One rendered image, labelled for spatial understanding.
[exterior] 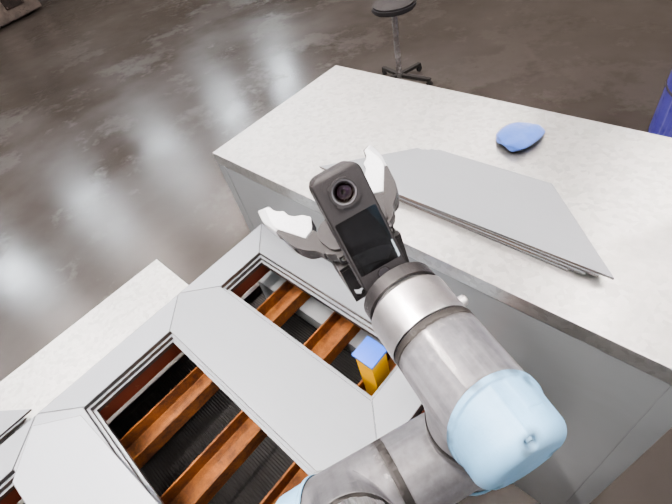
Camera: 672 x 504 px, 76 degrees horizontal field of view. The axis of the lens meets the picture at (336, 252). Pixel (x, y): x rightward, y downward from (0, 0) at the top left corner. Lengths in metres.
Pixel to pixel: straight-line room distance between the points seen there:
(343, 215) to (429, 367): 0.14
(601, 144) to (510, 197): 0.31
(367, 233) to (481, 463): 0.19
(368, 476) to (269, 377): 0.70
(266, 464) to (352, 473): 0.93
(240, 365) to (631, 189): 0.98
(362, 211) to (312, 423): 0.69
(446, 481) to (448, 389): 0.11
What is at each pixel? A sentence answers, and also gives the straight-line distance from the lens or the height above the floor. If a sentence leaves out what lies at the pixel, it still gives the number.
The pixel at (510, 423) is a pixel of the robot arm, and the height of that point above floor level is 1.47.
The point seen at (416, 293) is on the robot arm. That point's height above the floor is 1.47.
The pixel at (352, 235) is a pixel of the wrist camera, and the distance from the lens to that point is 0.36.
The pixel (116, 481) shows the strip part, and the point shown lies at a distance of 1.14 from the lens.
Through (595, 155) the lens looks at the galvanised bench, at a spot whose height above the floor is 1.05.
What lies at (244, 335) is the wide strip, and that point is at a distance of 1.15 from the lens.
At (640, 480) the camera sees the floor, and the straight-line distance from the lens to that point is 1.93.
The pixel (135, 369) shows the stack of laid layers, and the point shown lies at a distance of 1.27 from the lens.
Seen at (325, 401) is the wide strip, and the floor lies 0.85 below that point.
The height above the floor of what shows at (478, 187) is 1.07.
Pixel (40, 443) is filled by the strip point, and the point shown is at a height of 0.85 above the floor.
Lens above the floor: 1.76
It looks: 47 degrees down
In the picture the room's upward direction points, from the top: 16 degrees counter-clockwise
